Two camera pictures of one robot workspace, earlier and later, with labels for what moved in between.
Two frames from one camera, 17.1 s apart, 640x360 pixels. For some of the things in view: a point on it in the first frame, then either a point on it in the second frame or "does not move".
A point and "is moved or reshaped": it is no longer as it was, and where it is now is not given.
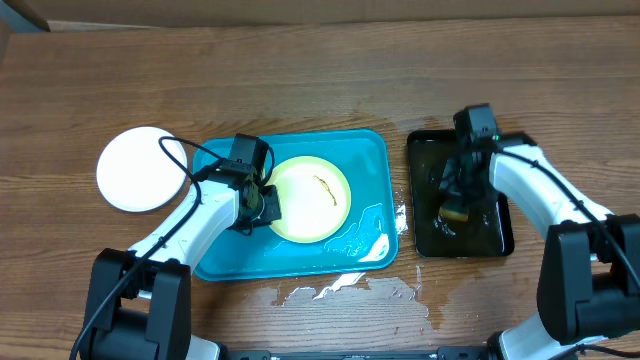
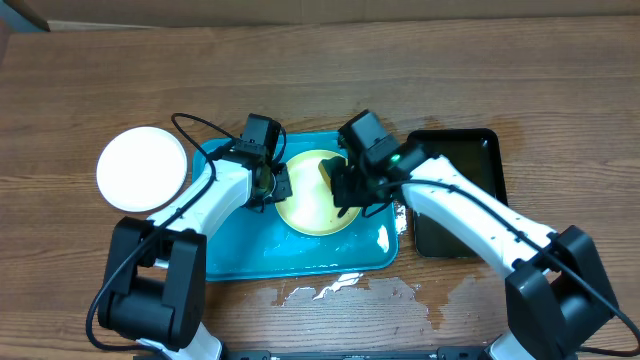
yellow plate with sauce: x=315 y=197 is moved or reshaped
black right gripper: x=452 y=189 to x=348 y=200
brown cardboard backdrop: x=56 y=15 does not move
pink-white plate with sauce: x=135 y=173 does not move
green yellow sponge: x=454 y=211 is moved or reshaped
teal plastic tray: x=368 y=241 does not move
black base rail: x=443 y=353 does not move
